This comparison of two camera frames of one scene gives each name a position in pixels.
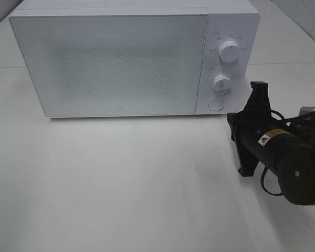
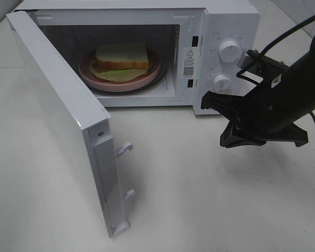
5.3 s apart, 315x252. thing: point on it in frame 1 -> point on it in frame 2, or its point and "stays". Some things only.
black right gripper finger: (259, 101) -> (229, 105)
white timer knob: (223, 85) stays
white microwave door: (88, 65) -> (82, 125)
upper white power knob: (229, 51) stays
